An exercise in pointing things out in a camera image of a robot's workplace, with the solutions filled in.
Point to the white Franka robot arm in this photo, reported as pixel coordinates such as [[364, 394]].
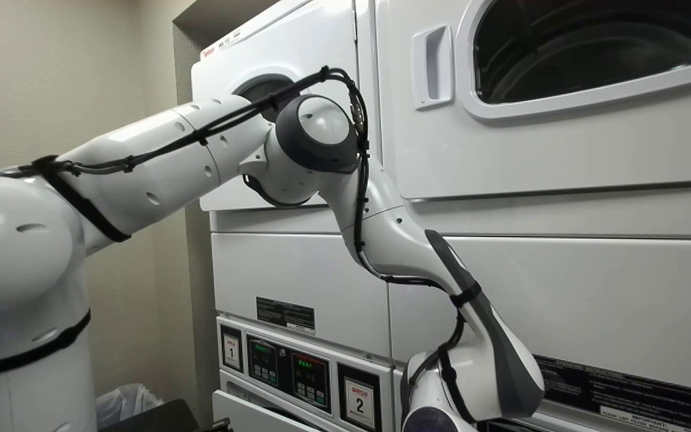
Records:
[[11, 256]]

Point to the white stacked dryer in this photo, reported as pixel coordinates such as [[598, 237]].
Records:
[[298, 273], [602, 296]]

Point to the black warning label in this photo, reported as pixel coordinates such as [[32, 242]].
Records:
[[626, 398], [286, 313]]

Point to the black dryer control panel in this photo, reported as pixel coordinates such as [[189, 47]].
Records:
[[290, 374]]

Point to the black placard number 1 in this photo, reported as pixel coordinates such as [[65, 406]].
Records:
[[232, 349]]

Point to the white dryer door with window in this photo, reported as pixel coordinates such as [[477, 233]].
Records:
[[602, 152], [323, 39], [240, 416]]

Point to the black placard number 2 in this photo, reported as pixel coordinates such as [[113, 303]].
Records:
[[360, 399]]

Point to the black perforated mounting board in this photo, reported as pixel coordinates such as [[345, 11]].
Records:
[[161, 419]]

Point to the clear plastic trash bag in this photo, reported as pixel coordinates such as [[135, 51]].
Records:
[[125, 404]]

